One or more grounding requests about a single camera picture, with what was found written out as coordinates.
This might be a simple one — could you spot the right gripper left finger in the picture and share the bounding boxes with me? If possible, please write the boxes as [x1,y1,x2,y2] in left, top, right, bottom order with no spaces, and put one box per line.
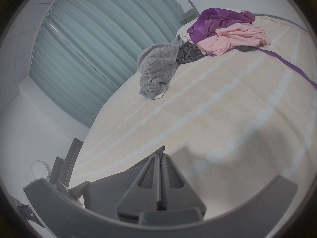
[116,153,162,223]

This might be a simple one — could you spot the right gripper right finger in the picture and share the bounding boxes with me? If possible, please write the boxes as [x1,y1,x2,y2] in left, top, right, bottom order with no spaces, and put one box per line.
[161,154,207,218]

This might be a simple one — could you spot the black T-shirt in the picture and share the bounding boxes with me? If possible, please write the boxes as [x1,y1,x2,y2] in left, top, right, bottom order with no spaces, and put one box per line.
[70,145,174,219]

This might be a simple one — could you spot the bed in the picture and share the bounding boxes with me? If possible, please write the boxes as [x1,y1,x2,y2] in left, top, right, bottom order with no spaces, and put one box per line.
[67,0,317,219]

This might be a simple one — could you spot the black chest of drawers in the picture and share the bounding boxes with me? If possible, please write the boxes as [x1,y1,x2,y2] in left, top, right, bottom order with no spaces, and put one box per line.
[48,138,85,186]

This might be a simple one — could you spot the round white mirror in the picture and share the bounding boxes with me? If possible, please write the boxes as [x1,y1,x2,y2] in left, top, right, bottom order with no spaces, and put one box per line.
[31,160,52,180]

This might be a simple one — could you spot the grey garment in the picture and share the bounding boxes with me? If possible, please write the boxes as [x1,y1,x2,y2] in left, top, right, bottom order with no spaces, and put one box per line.
[137,36,184,100]

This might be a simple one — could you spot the blue-green curtain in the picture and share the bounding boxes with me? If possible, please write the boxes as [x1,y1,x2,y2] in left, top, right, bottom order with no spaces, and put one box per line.
[29,23,120,129]
[47,0,186,89]

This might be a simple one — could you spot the black shiny garment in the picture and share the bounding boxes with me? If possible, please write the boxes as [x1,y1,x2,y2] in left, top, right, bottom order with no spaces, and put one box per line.
[176,42,258,64]

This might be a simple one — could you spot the pink garment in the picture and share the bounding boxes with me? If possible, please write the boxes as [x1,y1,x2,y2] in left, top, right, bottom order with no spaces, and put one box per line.
[189,24,271,57]

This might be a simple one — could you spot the white printed pillow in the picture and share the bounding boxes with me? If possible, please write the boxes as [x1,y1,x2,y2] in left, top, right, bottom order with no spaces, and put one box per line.
[176,8,248,42]

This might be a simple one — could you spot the purple garment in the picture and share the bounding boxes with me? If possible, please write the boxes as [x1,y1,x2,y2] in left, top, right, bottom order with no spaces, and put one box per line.
[187,8,317,89]

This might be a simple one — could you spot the grey bedside table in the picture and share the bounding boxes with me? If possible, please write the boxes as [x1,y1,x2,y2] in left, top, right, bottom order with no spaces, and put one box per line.
[181,8,200,25]

